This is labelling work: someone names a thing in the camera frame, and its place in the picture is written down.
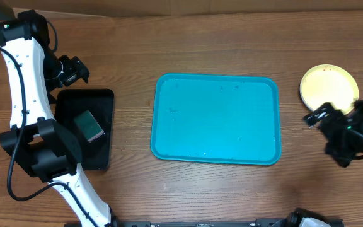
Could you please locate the pink green sponge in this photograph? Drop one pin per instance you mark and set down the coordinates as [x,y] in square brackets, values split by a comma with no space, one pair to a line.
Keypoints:
[88,126]

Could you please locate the yellow plate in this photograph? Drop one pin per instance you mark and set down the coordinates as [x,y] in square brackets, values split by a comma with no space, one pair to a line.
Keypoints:
[328,83]

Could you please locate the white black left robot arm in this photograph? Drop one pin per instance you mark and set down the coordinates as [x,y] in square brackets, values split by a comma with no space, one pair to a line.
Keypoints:
[56,133]

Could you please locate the teal plastic tray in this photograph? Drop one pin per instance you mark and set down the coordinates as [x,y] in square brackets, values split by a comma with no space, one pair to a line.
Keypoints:
[216,119]

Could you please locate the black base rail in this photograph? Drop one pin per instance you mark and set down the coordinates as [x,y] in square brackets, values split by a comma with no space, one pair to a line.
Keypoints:
[299,217]

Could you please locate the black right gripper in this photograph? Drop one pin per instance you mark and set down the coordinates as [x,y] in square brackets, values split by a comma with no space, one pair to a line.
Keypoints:
[333,120]

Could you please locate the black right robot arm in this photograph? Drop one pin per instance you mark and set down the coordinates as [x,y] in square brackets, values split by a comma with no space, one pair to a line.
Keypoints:
[344,156]

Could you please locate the black plastic tray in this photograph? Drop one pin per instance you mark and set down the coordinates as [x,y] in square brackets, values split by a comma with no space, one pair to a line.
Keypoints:
[100,102]

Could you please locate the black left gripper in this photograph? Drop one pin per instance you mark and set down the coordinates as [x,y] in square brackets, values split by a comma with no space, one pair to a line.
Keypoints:
[77,69]

